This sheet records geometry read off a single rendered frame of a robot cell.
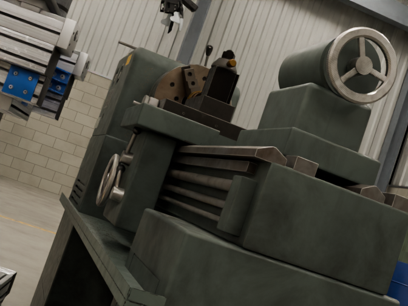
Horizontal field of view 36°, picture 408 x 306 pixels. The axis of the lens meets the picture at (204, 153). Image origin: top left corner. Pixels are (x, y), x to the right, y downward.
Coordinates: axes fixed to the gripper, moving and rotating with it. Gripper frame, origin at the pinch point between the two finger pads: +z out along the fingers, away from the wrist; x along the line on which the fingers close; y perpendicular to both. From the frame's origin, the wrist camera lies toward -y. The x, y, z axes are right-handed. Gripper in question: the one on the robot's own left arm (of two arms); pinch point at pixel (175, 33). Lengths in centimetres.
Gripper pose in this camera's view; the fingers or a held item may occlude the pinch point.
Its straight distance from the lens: 291.4
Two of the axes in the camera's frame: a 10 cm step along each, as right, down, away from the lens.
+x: 4.0, 1.0, -9.1
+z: -1.1, 9.9, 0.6
